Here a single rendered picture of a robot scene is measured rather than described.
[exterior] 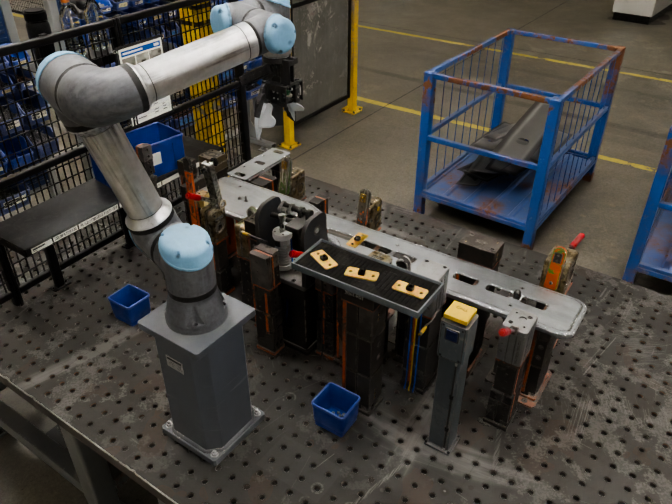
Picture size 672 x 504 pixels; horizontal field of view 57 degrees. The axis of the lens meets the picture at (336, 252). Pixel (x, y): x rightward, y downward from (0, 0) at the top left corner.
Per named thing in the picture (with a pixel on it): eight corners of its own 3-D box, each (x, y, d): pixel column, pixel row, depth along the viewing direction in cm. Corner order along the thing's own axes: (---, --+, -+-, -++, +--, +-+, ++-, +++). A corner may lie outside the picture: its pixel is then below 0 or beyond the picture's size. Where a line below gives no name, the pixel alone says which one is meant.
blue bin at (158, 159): (188, 164, 239) (183, 132, 232) (118, 193, 220) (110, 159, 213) (162, 152, 248) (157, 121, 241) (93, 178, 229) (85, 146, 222)
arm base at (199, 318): (196, 344, 145) (191, 311, 140) (152, 319, 153) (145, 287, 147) (240, 310, 156) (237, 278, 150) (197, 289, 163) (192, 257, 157)
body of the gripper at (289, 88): (285, 111, 153) (283, 62, 147) (258, 104, 157) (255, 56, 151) (304, 101, 159) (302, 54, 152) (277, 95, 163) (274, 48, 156)
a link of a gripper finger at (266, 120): (266, 140, 153) (278, 104, 153) (247, 135, 156) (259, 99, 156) (273, 144, 156) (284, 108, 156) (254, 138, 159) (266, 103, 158)
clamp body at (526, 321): (522, 411, 181) (546, 315, 160) (508, 437, 173) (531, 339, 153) (491, 397, 185) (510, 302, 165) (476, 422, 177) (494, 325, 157)
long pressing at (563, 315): (592, 300, 177) (593, 295, 176) (568, 345, 161) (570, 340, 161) (225, 176, 240) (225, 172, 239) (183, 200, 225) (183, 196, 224)
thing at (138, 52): (174, 111, 253) (162, 33, 236) (131, 130, 238) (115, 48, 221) (171, 110, 254) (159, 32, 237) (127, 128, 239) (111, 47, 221)
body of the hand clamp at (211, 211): (235, 289, 228) (225, 205, 209) (222, 299, 224) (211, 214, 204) (223, 284, 231) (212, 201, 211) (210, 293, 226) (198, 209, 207)
